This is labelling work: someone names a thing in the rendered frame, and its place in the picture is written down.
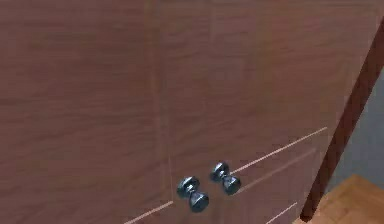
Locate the grey metal cupboard knob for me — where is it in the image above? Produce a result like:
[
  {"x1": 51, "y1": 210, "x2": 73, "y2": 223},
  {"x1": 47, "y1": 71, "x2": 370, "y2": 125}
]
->
[
  {"x1": 176, "y1": 176, "x2": 211, "y2": 214},
  {"x1": 209, "y1": 161, "x2": 242, "y2": 196}
]

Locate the brown wooden cupboard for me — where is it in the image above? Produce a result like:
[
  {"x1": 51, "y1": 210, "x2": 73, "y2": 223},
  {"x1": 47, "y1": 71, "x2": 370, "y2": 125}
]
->
[{"x1": 0, "y1": 0, "x2": 384, "y2": 224}]

